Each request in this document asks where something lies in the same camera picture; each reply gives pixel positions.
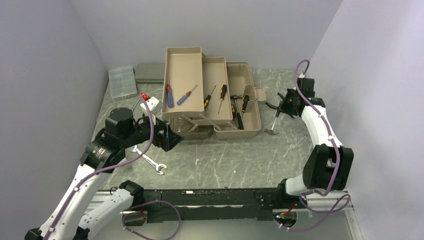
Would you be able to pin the beige plastic toolbox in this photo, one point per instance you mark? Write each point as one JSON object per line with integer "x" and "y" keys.
{"x": 189, "y": 66}

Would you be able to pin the grey flat case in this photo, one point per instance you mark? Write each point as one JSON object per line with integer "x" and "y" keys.
{"x": 150, "y": 73}

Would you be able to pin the large black yellow screwdriver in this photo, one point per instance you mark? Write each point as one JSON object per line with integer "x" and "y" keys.
{"x": 245, "y": 101}
{"x": 223, "y": 92}

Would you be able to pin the long claw hammer black grip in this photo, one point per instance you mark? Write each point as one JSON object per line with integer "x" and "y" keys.
{"x": 237, "y": 112}

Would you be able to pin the small silver wrench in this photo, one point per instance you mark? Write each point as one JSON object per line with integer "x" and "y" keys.
{"x": 135, "y": 105}

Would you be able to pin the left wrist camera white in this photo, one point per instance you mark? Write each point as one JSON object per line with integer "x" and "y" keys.
{"x": 154, "y": 105}

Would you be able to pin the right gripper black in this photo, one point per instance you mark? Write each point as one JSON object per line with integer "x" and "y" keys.
{"x": 283, "y": 107}

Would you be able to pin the small black yellow screwdriver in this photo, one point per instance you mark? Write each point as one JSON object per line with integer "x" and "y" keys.
{"x": 208, "y": 98}

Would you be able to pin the short claw hammer black grip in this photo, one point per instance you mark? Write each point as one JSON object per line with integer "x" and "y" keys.
{"x": 271, "y": 130}

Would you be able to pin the clear plastic parts box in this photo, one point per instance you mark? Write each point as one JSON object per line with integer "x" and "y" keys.
{"x": 122, "y": 83}

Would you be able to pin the large silver open wrench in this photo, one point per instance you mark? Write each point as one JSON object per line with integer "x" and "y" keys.
{"x": 157, "y": 166}

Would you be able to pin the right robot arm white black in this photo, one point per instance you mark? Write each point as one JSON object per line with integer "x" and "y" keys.
{"x": 329, "y": 163}

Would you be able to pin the blue handled screwdriver red collar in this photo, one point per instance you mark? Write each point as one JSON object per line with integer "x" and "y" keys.
{"x": 169, "y": 94}

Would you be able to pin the black handled pliers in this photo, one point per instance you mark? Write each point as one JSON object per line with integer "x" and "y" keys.
{"x": 274, "y": 107}

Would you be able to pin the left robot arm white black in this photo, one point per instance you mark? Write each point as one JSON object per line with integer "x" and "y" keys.
{"x": 106, "y": 152}

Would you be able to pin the small blue precision screwdriver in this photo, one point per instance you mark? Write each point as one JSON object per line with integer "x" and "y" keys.
{"x": 186, "y": 95}

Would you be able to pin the aluminium rail frame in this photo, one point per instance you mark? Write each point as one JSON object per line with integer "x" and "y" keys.
{"x": 326, "y": 170}

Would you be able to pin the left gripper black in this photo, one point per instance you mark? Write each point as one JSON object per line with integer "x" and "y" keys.
{"x": 169, "y": 138}

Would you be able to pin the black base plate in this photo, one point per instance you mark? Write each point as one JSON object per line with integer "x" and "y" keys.
{"x": 260, "y": 204}

